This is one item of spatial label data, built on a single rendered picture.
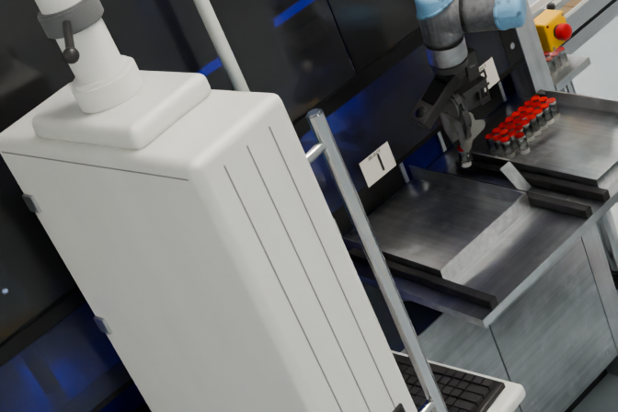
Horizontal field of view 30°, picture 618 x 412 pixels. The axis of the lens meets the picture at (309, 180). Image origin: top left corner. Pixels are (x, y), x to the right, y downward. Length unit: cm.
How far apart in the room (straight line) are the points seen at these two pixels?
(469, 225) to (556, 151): 28
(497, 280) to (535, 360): 74
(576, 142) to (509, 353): 59
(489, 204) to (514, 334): 51
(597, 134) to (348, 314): 99
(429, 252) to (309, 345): 73
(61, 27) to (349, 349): 61
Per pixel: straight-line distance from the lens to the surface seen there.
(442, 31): 212
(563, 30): 270
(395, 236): 240
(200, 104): 160
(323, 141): 161
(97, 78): 162
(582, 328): 301
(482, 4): 210
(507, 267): 220
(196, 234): 154
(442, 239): 233
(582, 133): 253
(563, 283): 290
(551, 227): 227
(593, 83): 460
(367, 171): 237
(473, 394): 204
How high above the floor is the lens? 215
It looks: 28 degrees down
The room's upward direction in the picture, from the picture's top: 24 degrees counter-clockwise
